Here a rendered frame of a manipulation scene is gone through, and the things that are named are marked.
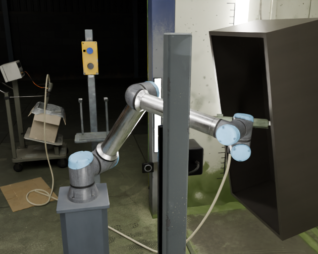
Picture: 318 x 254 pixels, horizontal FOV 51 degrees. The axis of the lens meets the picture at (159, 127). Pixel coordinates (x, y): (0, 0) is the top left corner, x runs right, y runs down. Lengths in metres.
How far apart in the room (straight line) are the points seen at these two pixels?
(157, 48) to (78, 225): 1.42
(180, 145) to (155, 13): 1.99
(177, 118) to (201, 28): 2.07
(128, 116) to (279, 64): 0.84
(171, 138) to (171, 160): 0.05
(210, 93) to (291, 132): 1.11
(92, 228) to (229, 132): 1.10
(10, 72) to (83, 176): 2.44
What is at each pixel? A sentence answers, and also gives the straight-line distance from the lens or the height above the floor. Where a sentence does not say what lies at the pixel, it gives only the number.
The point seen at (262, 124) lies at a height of 1.15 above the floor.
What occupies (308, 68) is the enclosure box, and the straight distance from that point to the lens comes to 1.84.
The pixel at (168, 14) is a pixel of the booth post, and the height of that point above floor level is 1.75.
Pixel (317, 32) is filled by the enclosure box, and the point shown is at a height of 1.63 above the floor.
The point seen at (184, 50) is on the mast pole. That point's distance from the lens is 0.68.
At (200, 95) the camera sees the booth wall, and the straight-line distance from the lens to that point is 2.79.
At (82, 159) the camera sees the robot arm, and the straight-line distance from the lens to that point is 2.02.
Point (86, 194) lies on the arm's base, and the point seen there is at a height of 0.69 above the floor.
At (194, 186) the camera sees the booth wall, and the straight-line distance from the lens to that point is 3.06.
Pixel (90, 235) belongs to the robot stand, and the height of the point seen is 0.44.
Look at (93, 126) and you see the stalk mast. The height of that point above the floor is 0.84.
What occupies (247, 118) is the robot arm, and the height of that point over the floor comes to 1.26.
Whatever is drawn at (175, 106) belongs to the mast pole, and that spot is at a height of 1.49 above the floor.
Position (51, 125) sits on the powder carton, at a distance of 4.11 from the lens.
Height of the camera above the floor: 1.65
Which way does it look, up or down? 17 degrees down
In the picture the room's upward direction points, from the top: straight up
